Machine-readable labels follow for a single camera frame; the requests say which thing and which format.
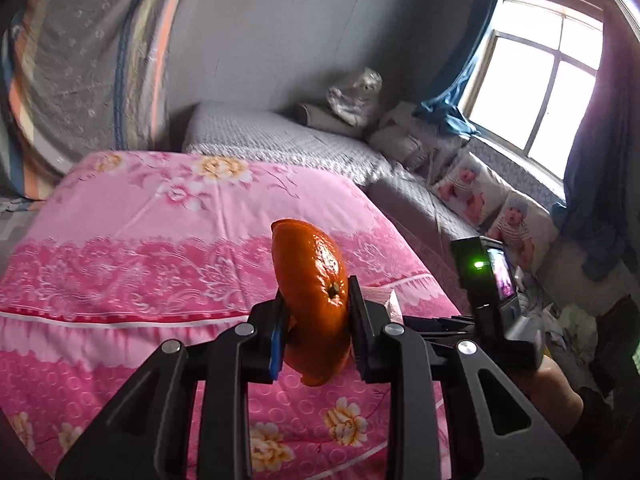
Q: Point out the grey cushion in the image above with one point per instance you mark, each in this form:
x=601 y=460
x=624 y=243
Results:
x=400 y=145

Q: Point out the grey quilted mattress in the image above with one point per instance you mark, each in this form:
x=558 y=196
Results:
x=260 y=135

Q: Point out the orange fruit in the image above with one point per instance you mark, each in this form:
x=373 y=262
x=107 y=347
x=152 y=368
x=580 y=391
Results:
x=310 y=280

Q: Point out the striped folded quilt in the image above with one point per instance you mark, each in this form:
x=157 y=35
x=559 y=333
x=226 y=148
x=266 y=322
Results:
x=75 y=60

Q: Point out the light blue curtain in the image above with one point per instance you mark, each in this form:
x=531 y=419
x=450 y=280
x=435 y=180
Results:
x=465 y=75

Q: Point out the grey quilted sofa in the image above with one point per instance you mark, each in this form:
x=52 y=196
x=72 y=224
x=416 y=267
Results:
x=415 y=205

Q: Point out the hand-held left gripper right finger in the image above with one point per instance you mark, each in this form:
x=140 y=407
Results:
x=362 y=330

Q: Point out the window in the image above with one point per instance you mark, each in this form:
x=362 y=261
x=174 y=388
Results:
x=530 y=75

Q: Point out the pink floral blanket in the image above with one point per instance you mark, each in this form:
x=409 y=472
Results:
x=150 y=240

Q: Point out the pale green clothes pile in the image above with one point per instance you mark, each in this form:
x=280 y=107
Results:
x=575 y=325

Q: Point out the dark blue curtain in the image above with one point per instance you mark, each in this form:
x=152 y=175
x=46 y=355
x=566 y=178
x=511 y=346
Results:
x=605 y=160

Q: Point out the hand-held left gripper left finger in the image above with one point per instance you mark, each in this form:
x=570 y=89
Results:
x=275 y=350

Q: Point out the grey bolster pillow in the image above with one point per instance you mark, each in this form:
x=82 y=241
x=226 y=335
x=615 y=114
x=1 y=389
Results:
x=325 y=120

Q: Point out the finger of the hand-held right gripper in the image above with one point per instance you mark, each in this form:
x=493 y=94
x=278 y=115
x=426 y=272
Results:
x=435 y=327

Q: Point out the baby print pillow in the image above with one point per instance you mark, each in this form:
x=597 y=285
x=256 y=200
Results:
x=470 y=190
x=522 y=230

